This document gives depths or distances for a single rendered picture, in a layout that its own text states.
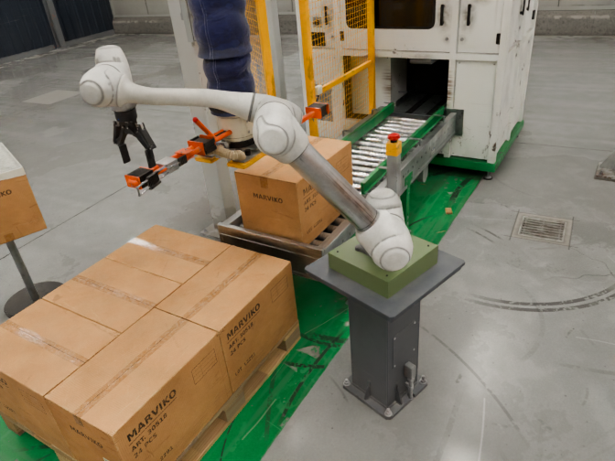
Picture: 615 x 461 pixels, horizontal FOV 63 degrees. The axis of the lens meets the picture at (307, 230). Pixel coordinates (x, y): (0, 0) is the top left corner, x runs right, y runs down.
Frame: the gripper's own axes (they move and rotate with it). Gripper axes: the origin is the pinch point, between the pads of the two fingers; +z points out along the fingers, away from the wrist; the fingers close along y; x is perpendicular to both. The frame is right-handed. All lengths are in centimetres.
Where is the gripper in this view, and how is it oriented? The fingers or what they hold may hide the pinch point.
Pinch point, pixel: (138, 161)
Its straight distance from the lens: 199.7
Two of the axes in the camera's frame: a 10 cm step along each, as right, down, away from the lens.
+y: -8.6, -2.0, 4.7
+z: 0.8, 8.6, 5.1
